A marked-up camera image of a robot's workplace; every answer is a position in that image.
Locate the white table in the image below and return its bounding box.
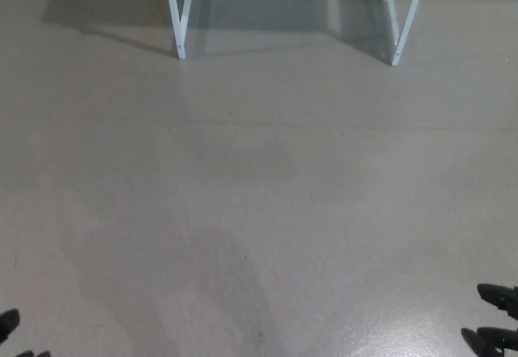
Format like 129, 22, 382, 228
163, 0, 430, 66

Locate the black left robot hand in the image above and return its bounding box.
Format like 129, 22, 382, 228
0, 308, 52, 357

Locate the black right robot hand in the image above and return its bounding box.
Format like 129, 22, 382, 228
461, 283, 518, 357

